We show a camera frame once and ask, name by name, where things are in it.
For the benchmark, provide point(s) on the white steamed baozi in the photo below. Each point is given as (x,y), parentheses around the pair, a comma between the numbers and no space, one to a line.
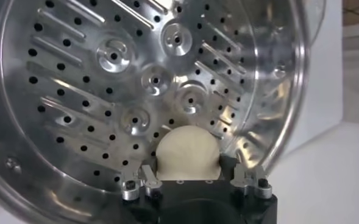
(188,155)

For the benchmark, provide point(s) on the perforated steel steamer basket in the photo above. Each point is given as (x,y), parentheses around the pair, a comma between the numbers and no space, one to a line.
(106,91)

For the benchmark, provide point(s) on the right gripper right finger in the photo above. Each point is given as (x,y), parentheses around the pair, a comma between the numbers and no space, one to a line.
(249,179)

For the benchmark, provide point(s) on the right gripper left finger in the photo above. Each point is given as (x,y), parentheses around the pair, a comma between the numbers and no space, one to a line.
(142,182)

